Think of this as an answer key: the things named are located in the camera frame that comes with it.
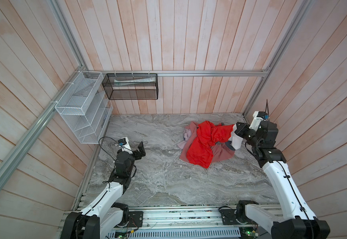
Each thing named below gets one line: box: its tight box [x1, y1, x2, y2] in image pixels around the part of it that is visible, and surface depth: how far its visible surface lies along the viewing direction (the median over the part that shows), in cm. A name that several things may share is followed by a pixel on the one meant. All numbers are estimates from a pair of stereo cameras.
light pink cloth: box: [182, 128, 192, 142], surface depth 100 cm
